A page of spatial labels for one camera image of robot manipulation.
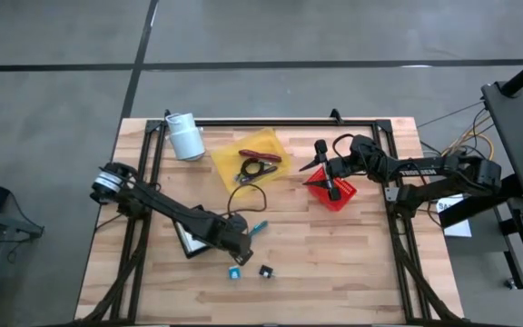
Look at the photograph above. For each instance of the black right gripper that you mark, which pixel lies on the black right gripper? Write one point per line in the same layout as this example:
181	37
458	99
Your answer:
336	169

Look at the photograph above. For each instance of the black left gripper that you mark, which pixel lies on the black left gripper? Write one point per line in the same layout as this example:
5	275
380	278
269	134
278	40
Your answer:
234	240

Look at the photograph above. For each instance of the teal marker pen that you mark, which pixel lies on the teal marker pen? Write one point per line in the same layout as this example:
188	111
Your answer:
260	227

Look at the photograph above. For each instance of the blue white USB charger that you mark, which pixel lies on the blue white USB charger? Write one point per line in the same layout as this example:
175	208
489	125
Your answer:
235	272

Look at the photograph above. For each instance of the white card reader box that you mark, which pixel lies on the white card reader box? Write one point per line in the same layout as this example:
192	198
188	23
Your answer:
193	243

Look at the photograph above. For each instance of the maroon red pen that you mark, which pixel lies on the maroon red pen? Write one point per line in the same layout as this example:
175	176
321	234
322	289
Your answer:
261	155

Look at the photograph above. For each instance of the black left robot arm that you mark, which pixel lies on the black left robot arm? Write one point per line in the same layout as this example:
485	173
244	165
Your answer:
166	206

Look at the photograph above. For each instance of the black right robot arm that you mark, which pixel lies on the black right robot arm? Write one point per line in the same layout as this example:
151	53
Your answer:
425	172

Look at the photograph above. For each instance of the yellow translucent plastic bin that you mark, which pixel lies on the yellow translucent plastic bin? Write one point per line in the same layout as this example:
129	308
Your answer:
225	159

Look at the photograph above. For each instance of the red plastic mesh basket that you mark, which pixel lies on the red plastic mesh basket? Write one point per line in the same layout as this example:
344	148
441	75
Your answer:
343	195

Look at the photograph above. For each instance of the white cylindrical cup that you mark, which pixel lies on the white cylindrical cup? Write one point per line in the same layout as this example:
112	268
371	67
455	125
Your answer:
186	141

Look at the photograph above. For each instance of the white paper sheet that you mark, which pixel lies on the white paper sheet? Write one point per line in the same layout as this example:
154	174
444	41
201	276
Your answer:
459	229

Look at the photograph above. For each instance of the dark grey side desk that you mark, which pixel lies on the dark grey side desk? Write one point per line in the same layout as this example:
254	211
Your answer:
516	136

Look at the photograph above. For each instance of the black aluminium rig frame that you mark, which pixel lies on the black aluminium rig frame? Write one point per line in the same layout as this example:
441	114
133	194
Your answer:
289	122

